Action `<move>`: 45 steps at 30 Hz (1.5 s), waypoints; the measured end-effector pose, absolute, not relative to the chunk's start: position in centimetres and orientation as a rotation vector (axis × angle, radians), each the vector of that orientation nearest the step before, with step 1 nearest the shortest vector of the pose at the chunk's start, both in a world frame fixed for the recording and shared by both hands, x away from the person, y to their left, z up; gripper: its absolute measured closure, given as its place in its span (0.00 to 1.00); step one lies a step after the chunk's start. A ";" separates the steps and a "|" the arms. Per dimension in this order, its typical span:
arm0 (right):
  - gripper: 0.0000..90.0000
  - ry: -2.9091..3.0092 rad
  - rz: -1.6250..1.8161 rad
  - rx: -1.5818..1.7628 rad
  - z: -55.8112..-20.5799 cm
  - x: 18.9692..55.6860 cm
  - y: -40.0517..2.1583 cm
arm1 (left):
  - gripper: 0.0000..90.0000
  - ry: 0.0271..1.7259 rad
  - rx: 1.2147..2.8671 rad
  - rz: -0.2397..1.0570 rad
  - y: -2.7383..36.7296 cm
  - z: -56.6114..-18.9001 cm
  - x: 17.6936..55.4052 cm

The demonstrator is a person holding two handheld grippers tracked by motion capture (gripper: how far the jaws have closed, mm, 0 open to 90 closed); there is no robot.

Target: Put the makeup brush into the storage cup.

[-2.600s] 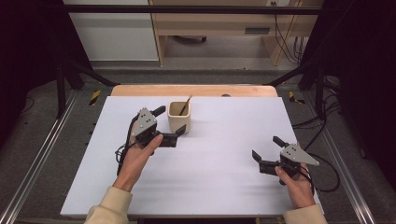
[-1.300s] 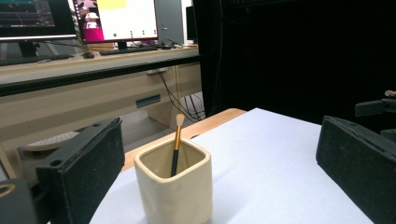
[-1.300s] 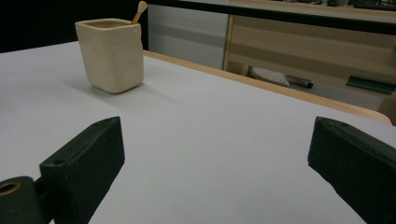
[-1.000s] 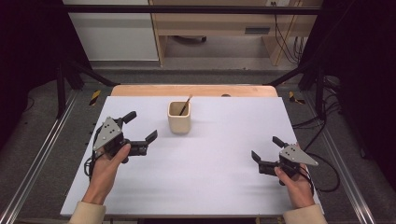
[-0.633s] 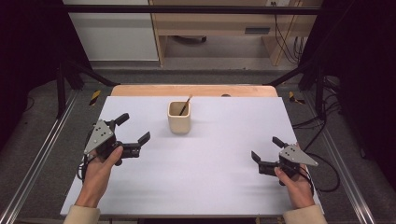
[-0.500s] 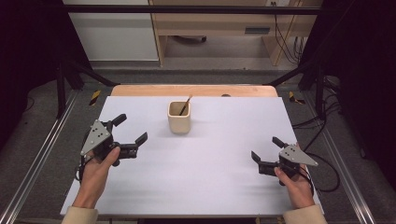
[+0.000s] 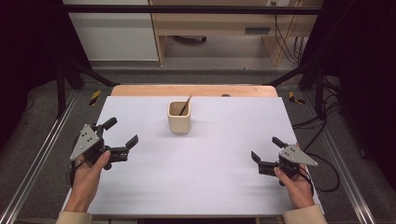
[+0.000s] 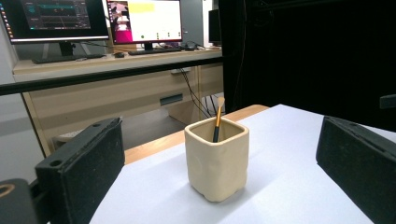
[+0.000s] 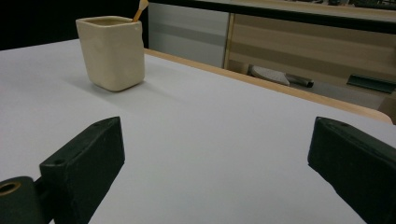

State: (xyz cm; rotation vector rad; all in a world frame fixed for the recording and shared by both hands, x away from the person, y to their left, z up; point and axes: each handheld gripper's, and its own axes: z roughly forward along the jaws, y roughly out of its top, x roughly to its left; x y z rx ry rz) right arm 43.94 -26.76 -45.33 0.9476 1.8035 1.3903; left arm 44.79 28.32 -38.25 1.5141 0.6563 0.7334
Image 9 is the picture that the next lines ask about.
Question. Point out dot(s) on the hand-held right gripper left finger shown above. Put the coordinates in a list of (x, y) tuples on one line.
[(84, 161)]

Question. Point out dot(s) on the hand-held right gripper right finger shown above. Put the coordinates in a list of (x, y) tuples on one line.
[(358, 168)]

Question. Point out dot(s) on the cream ceramic square cup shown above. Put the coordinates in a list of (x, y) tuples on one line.
[(112, 53)]

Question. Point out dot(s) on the light wooden stick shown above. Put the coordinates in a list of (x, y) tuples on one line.
[(141, 6)]

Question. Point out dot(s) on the dark green under-desk tray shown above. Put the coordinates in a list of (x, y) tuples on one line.
[(370, 83)]

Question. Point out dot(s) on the light wooden office desk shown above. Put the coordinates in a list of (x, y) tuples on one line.
[(311, 49)]

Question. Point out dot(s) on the grey footrest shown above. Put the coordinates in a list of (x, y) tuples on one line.
[(271, 75)]

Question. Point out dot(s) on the black curtain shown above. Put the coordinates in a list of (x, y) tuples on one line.
[(46, 18)]

